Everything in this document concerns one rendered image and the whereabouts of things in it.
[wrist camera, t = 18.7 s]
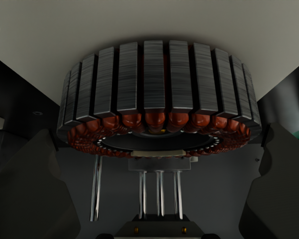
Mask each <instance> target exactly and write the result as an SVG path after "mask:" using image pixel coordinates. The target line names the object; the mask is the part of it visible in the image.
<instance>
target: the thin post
mask: <svg viewBox="0 0 299 239"><path fill-rule="evenodd" d="M102 162H103V156H99V155H94V166H93V183H92V195H91V206H90V218H89V221H98V219H99V205H100V191H101V177H102Z"/></svg>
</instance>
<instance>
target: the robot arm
mask: <svg viewBox="0 0 299 239"><path fill-rule="evenodd" d="M261 147H263V149H264V153H263V156H262V160H261V163H260V166H259V173H260V175H261V176H260V177H258V178H255V179H254V180H253V181H252V184H251V187H250V189H249V192H248V195H247V199H246V202H245V205H244V208H243V212H242V215H241V218H240V222H239V225H238V228H239V232H240V234H241V235H242V236H243V238H244V239H299V140H298V139H297V138H296V137H295V136H294V135H292V134H291V133H290V132H289V131H287V130H286V129H285V128H284V127H283V126H282V125H281V124H279V123H276V122H273V123H270V122H268V124H267V127H266V130H265V133H264V137H263V140H262V144H261ZM57 151H59V150H58V147H57V144H56V141H55V138H54V135H53V132H52V129H51V128H50V129H42V130H40V131H39V132H38V133H37V134H36V135H35V136H34V137H33V138H32V139H31V140H30V141H29V142H28V143H27V144H26V145H25V146H23V147H22V148H21V149H20V150H19V151H18V152H17V153H16V154H15V155H14V156H13V157H12V158H11V159H10V160H9V161H8V163H7V164H6V165H5V166H4V167H3V169H2V170H1V171H0V239H76V237H77V236H78V234H79V232H80V230H81V224H80V221H79V218H78V215H77V212H76V209H75V206H74V204H73V201H72V198H71V196H70V193H69V191H68V188H67V186H66V183H65V182H64V181H61V180H60V179H59V178H60V176H61V170H60V167H59V165H58V162H57V159H56V157H55V156H56V152H57Z"/></svg>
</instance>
